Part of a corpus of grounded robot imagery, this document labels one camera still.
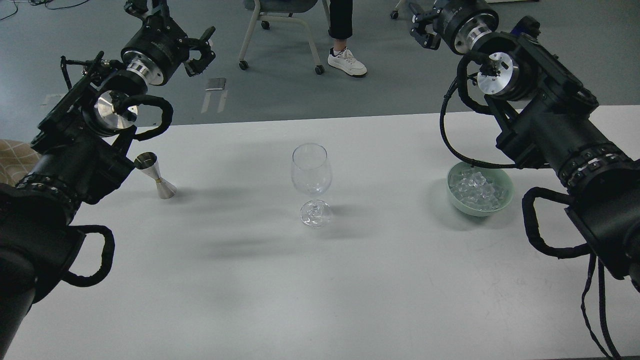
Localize steel cocktail jigger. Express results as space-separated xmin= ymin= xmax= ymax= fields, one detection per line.
xmin=134 ymin=152 xmax=177 ymax=199

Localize black floor cable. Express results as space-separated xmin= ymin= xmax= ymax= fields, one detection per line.
xmin=0 ymin=0 xmax=91 ymax=21

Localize white sneaker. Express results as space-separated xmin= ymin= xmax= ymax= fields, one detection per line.
xmin=327 ymin=47 xmax=368 ymax=78

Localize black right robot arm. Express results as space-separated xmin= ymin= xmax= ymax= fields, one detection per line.
xmin=407 ymin=0 xmax=640 ymax=360

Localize person leg black trousers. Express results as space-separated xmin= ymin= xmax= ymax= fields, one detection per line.
xmin=328 ymin=0 xmax=354 ymax=40

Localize clear ice cubes pile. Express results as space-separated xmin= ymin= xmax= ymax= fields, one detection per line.
xmin=447 ymin=167 xmax=510 ymax=212

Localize green bowl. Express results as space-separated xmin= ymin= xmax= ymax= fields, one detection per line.
xmin=445 ymin=162 xmax=515 ymax=217

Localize grey office chair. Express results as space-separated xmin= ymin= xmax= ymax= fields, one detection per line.
xmin=238 ymin=0 xmax=331 ymax=76

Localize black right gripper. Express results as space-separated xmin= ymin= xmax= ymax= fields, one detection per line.
xmin=409 ymin=0 xmax=499 ymax=55

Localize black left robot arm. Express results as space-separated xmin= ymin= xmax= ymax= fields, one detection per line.
xmin=0 ymin=0 xmax=216 ymax=357

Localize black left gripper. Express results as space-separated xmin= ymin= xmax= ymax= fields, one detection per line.
xmin=121 ymin=0 xmax=216 ymax=86

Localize grey floor tape patch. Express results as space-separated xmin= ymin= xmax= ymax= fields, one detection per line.
xmin=205 ymin=77 xmax=227 ymax=92

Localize clear wine glass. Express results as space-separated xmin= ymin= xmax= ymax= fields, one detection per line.
xmin=291 ymin=143 xmax=333 ymax=228

